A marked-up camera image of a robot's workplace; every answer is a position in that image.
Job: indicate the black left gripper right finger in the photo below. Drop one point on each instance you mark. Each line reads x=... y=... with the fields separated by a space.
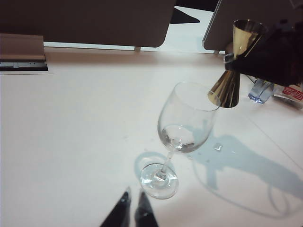
x=144 y=212

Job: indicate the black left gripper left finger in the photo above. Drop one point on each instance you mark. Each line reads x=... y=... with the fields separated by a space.
x=120 y=212

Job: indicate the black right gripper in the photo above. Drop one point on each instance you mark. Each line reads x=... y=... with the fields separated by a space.
x=293 y=59

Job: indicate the gold double-cone jigger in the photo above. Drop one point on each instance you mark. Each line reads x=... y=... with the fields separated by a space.
x=227 y=89

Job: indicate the clear wine glass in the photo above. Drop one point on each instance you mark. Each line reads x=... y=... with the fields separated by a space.
x=187 y=123

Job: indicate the clear plastic bottle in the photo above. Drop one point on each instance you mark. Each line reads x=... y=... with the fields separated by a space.
x=260 y=94

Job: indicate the white snack packet red logo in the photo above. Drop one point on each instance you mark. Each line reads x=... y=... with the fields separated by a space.
x=292 y=93

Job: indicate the grey monitor right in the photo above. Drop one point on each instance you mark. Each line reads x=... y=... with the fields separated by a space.
x=220 y=28

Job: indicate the grey monitor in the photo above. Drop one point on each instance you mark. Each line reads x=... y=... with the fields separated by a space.
x=82 y=21
x=220 y=28

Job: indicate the grey monitor left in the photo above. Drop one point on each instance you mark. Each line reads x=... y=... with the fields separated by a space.
x=82 y=21

